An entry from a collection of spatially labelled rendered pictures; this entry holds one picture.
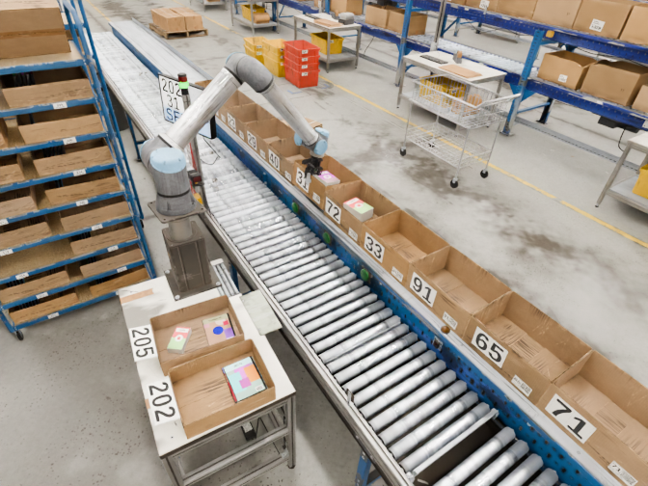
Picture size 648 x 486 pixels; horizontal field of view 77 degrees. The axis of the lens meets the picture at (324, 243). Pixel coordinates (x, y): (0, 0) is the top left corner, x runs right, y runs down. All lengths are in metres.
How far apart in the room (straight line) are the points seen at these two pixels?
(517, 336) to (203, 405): 1.44
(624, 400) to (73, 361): 3.07
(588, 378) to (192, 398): 1.68
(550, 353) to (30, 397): 2.93
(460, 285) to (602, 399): 0.76
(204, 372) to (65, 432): 1.20
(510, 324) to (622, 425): 0.56
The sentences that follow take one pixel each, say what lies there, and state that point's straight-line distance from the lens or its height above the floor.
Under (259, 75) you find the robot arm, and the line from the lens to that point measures 2.09.
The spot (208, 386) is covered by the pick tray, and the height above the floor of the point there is 0.76.
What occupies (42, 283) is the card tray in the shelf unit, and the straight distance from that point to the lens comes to 3.33.
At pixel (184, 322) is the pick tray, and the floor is 0.76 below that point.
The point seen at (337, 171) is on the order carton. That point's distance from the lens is 2.94.
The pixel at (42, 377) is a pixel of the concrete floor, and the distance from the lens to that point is 3.30.
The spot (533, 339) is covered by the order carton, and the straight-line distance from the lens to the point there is 2.18.
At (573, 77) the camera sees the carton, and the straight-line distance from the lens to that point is 6.29.
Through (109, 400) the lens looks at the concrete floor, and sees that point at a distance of 3.01.
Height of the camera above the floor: 2.38
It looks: 39 degrees down
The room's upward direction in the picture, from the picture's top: 3 degrees clockwise
